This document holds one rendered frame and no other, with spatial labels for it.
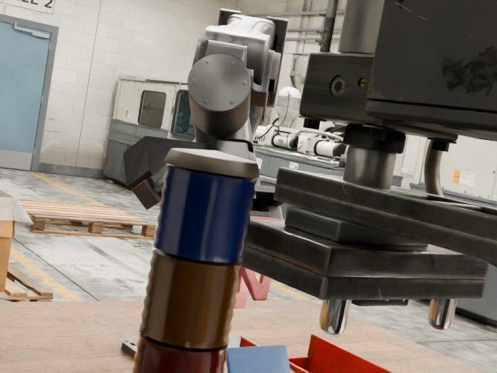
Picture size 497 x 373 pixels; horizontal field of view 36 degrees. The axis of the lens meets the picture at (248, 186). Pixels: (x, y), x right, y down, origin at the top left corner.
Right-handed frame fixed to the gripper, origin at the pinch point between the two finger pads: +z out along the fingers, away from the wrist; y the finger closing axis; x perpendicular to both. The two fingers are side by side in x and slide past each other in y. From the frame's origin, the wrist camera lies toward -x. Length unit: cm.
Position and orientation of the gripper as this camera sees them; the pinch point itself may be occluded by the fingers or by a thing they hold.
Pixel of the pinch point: (248, 295)
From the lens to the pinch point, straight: 71.8
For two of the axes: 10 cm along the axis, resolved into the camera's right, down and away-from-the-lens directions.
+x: 7.9, 0.7, 6.1
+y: 5.9, -3.4, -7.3
